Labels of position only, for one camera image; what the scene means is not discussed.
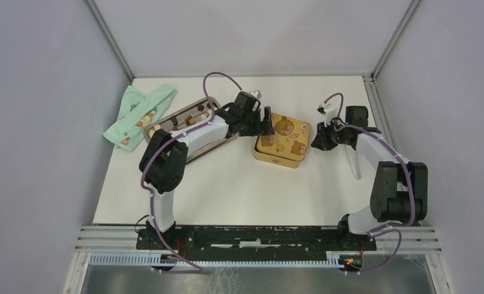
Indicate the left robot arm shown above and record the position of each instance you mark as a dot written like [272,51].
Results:
[164,160]

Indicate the gold chocolate box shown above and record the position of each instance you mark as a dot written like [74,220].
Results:
[277,160]

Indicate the steel tray with rack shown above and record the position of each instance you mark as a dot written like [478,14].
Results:
[186,117]

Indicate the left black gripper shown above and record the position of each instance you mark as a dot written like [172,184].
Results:
[262,128]

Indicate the metal serving tongs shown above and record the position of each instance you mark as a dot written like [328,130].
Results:
[353,161]

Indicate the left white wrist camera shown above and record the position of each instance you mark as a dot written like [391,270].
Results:
[256,94]

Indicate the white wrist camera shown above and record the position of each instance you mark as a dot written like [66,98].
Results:
[256,94]
[329,111]

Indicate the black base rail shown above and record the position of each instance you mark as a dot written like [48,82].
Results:
[200,243]

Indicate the green printed cloth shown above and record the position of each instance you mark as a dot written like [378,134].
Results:
[138,111]

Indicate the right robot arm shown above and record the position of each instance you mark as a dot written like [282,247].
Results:
[399,196]

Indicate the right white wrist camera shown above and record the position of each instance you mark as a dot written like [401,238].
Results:
[329,111]

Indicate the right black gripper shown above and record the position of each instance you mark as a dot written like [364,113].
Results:
[321,141]

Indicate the small square steel tray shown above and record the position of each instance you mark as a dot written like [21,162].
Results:
[291,138]

